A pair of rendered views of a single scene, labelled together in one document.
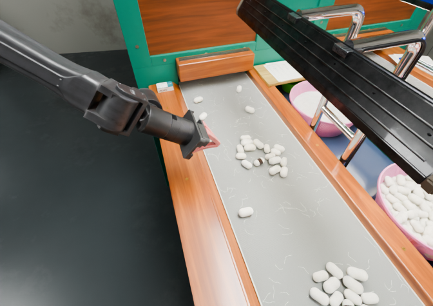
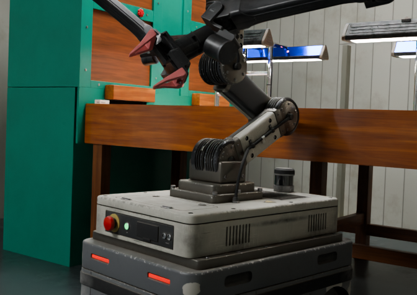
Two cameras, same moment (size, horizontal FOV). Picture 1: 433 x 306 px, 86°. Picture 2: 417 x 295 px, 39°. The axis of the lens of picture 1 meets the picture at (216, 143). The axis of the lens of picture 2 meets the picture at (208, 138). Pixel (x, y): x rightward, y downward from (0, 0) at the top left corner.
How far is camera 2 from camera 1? 2.36 m
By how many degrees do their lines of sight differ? 55
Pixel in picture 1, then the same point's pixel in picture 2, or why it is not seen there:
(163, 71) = (96, 94)
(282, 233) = not seen: hidden behind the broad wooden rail
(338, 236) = not seen: hidden behind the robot
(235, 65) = (144, 95)
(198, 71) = (124, 93)
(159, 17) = (98, 54)
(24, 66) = (133, 18)
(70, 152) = not seen: outside the picture
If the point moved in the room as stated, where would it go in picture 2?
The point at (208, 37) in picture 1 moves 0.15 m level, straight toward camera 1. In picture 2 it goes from (123, 76) to (138, 75)
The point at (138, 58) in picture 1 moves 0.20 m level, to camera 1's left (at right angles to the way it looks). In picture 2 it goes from (84, 79) to (42, 75)
